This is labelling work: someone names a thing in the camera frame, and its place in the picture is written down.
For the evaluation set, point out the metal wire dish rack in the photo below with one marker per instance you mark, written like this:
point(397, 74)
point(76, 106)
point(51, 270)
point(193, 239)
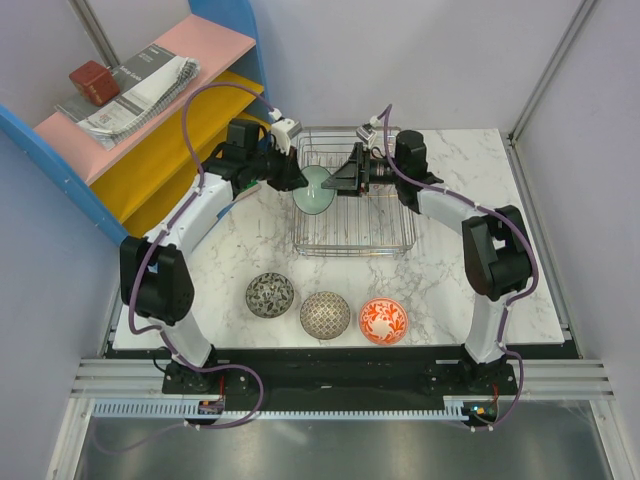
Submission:
point(375, 223)

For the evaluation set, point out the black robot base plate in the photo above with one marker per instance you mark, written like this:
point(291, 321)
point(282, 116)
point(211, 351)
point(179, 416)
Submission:
point(344, 377)

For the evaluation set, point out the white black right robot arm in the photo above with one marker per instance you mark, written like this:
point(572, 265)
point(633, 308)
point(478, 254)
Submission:
point(499, 261)

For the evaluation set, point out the orange white floral bowl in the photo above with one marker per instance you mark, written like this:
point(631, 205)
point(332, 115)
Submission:
point(383, 321)

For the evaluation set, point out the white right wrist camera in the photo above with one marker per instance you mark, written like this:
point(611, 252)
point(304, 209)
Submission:
point(368, 132)

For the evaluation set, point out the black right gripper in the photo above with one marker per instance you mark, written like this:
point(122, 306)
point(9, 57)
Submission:
point(347, 180)

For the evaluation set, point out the white slotted cable duct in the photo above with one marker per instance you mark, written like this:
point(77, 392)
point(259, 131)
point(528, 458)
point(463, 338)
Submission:
point(183, 409)

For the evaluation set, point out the red brown cube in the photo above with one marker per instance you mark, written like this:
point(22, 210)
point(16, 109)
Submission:
point(95, 83)

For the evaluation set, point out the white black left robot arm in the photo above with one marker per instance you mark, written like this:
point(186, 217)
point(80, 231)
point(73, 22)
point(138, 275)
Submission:
point(156, 285)

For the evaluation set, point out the blue pink yellow shelf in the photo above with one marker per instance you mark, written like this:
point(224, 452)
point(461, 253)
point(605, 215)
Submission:
point(126, 188)

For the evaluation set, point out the gold lattice pattern bowl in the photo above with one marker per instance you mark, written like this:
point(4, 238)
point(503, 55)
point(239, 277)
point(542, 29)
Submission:
point(325, 315)

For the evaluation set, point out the black white floral bowl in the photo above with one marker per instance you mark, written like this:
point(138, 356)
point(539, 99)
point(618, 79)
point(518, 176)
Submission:
point(269, 295)

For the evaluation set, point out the aluminium frame rail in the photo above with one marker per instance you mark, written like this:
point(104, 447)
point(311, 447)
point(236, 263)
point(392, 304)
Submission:
point(568, 40)

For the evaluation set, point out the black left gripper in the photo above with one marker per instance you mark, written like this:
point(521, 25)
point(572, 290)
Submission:
point(291, 176)

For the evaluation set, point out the pale green ceramic bowl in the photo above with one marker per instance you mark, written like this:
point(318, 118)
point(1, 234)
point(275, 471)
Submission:
point(314, 198)

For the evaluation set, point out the spiral bound setup guide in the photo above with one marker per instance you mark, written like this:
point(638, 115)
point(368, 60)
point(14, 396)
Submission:
point(148, 81)

